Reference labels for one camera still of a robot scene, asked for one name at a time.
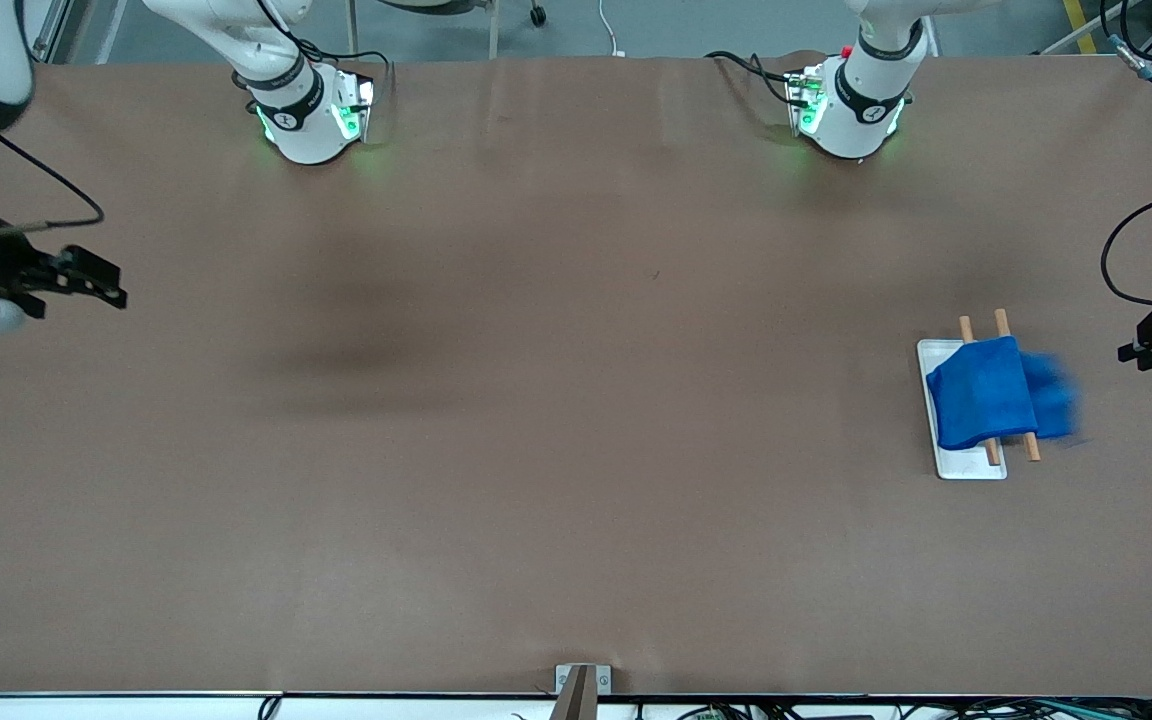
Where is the grey metal bracket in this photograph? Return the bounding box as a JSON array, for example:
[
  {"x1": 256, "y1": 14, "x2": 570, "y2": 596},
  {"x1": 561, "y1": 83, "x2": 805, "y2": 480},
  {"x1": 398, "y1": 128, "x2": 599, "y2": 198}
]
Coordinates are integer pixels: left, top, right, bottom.
[{"x1": 555, "y1": 664, "x2": 612, "y2": 696}]

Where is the white floor cable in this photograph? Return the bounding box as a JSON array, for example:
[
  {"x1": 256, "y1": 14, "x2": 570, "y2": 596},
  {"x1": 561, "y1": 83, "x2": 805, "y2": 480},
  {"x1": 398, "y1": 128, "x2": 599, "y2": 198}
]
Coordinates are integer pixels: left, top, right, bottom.
[{"x1": 596, "y1": 0, "x2": 627, "y2": 57}]

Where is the metal chair leg frame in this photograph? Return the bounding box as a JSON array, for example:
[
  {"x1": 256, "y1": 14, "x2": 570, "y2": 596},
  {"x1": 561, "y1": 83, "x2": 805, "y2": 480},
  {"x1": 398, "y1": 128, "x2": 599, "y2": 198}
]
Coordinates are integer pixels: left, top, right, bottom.
[{"x1": 346, "y1": 0, "x2": 500, "y2": 61}]

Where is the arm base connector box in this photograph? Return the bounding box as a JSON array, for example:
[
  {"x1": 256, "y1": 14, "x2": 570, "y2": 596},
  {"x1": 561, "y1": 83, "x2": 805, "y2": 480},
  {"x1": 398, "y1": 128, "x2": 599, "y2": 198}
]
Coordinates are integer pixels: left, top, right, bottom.
[
  {"x1": 785, "y1": 62, "x2": 829, "y2": 136},
  {"x1": 331, "y1": 70, "x2": 376, "y2": 143}
]

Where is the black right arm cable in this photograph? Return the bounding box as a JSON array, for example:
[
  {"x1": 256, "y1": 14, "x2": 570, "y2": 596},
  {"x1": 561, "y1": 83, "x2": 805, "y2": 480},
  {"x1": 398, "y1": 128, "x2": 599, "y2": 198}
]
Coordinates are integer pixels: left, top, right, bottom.
[{"x1": 0, "y1": 130, "x2": 105, "y2": 237}]

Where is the blue towel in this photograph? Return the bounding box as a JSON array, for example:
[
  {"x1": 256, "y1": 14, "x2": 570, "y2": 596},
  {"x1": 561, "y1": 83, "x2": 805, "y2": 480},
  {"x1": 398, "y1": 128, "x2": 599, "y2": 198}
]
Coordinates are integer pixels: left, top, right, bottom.
[{"x1": 926, "y1": 336, "x2": 1083, "y2": 451}]

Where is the black base cable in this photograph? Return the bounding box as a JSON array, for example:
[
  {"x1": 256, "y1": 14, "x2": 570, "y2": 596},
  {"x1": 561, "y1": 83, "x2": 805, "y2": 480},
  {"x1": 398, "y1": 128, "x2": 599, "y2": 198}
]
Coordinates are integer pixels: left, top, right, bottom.
[{"x1": 704, "y1": 50, "x2": 799, "y2": 107}]

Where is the brown post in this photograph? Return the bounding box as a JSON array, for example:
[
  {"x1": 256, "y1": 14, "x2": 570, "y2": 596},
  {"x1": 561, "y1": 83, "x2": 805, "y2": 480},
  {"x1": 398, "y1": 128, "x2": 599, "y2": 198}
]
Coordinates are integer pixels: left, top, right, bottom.
[{"x1": 559, "y1": 667, "x2": 598, "y2": 720}]

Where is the white table edge rail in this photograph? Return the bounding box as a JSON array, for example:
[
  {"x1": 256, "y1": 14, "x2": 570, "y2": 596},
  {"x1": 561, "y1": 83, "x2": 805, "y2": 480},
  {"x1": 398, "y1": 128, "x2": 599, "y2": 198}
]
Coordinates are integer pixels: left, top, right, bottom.
[{"x1": 0, "y1": 692, "x2": 1152, "y2": 720}]

